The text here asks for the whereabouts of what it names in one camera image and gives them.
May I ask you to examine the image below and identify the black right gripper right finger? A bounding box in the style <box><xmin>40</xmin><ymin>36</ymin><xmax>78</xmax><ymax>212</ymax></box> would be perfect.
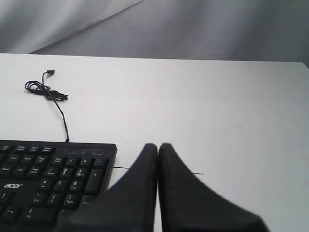
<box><xmin>158</xmin><ymin>143</ymin><xmax>268</xmax><ymax>232</ymax></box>

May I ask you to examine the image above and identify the black acer keyboard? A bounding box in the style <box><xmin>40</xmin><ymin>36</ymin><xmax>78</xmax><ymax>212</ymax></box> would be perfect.
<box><xmin>0</xmin><ymin>140</ymin><xmax>117</xmax><ymax>232</ymax></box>

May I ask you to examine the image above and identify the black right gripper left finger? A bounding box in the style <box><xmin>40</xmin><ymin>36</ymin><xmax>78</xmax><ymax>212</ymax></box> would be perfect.
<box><xmin>54</xmin><ymin>144</ymin><xmax>158</xmax><ymax>232</ymax></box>

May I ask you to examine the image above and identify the black keyboard usb cable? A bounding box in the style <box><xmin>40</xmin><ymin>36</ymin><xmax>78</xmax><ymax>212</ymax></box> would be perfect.
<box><xmin>24</xmin><ymin>69</ymin><xmax>70</xmax><ymax>143</ymax></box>

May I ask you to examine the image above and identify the grey backdrop cloth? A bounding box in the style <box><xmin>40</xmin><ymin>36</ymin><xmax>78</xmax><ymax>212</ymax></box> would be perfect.
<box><xmin>0</xmin><ymin>0</ymin><xmax>309</xmax><ymax>64</ymax></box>

